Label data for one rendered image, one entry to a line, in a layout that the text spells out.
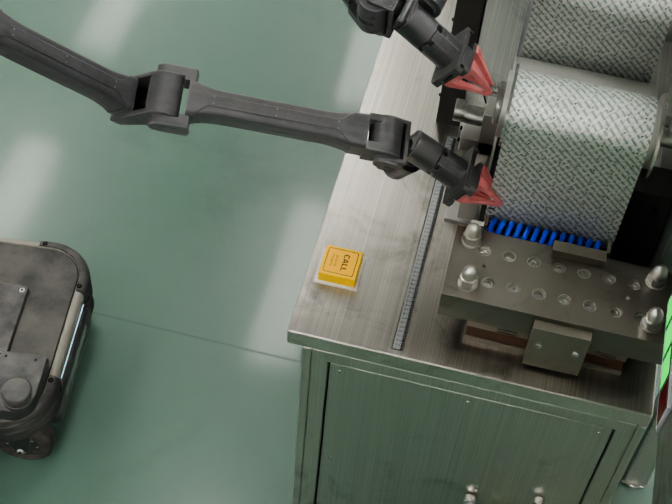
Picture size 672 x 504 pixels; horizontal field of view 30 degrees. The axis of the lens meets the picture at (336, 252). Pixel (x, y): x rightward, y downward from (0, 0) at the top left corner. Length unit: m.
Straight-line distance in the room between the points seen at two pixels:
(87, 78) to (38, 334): 1.11
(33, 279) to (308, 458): 0.93
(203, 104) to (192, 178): 1.57
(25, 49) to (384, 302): 0.78
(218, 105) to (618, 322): 0.77
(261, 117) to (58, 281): 1.18
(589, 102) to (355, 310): 0.56
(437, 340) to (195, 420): 1.08
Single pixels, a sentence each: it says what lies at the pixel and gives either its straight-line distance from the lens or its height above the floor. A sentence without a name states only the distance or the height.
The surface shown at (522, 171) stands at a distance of 2.19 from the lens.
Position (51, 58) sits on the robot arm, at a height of 1.36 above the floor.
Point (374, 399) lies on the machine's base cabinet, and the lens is 2.38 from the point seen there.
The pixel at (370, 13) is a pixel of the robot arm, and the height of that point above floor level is 1.40.
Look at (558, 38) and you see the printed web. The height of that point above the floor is 1.26.
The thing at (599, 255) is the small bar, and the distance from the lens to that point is 2.26.
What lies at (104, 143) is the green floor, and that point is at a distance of 3.79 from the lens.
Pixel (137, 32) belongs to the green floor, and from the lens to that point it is 4.13.
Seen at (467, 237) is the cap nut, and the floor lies 1.05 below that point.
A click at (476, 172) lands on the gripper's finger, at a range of 2.21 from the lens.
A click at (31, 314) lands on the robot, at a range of 3.12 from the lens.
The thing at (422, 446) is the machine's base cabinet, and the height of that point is 0.61.
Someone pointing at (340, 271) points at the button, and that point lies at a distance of 2.31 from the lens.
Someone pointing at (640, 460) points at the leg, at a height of 0.13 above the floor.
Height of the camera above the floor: 2.76
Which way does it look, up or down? 52 degrees down
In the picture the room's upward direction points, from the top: 5 degrees clockwise
